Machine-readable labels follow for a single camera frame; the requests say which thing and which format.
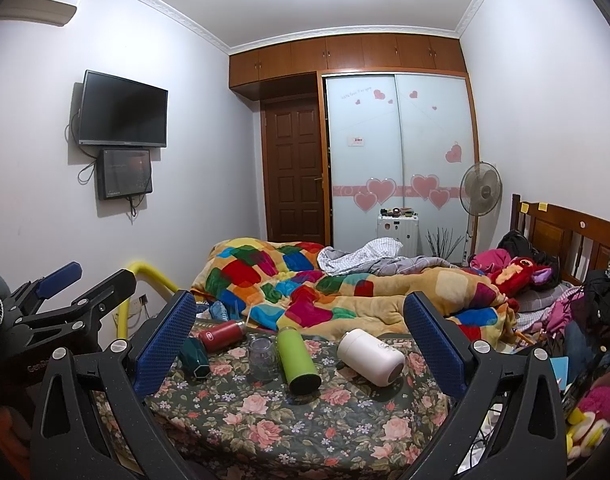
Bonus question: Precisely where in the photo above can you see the green bottle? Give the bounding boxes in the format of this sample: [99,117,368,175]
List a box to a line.
[276,327,321,396]

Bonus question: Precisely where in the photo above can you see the dark teal hexagonal cup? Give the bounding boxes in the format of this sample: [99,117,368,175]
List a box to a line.
[178,337,211,379]

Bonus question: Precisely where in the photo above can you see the clear glass cup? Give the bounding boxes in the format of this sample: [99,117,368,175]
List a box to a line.
[249,336,278,382]

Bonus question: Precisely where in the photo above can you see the yellow plush toy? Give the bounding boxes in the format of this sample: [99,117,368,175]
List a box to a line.
[566,408,610,463]

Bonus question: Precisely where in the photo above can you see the light blue booklet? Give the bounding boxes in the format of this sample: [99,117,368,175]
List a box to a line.
[550,356,569,392]

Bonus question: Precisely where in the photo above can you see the red thermos bottle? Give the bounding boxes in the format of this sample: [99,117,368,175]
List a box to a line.
[198,320,247,353]

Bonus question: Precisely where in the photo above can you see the floral bed cover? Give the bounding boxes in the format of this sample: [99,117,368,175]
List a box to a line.
[145,330,454,479]

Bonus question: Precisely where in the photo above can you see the red plush toy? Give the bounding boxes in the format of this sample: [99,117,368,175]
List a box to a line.
[490,257,554,298]

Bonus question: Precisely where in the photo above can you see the white thermos bottle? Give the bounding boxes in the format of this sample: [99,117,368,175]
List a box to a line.
[337,328,405,387]

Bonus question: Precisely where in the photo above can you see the colourful patchwork blanket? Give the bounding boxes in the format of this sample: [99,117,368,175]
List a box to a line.
[191,237,517,346]

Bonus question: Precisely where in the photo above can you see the wooden headboard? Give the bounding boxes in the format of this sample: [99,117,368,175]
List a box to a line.
[510,194,610,285]

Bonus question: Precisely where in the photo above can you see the grey white crumpled sheet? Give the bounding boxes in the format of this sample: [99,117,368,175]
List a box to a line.
[317,237,456,276]

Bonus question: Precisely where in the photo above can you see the white small cabinet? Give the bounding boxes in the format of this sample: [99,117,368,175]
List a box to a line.
[377,208,420,257]

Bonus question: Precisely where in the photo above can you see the standing electric fan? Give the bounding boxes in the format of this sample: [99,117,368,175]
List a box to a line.
[459,162,503,266]

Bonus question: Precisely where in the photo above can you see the brown wooden door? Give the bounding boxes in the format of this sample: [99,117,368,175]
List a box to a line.
[262,96,326,244]

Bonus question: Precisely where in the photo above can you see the wooden overhead cabinets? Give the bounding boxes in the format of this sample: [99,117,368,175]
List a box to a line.
[229,32,467,101]

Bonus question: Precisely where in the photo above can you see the frosted sliding wardrobe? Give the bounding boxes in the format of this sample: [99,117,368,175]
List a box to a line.
[325,73,476,263]

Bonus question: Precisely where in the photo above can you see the yellow padded rail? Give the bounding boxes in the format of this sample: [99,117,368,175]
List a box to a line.
[115,261,181,340]

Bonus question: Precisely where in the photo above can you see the small black wall monitor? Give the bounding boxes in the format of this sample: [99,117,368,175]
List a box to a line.
[96,148,153,200]

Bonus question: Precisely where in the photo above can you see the wall mounted television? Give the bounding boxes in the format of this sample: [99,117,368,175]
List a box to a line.
[76,70,168,148]

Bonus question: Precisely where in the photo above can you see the wall air conditioner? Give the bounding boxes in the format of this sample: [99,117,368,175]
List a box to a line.
[0,0,77,27]

